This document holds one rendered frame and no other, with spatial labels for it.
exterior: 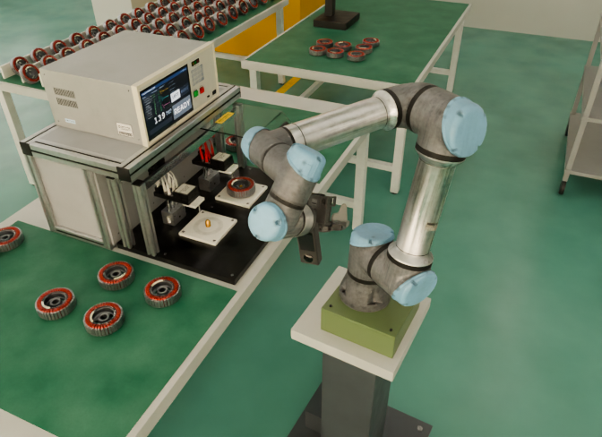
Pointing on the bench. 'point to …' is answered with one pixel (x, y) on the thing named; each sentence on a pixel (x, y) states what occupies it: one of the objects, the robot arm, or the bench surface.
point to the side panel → (70, 201)
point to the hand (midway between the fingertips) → (333, 222)
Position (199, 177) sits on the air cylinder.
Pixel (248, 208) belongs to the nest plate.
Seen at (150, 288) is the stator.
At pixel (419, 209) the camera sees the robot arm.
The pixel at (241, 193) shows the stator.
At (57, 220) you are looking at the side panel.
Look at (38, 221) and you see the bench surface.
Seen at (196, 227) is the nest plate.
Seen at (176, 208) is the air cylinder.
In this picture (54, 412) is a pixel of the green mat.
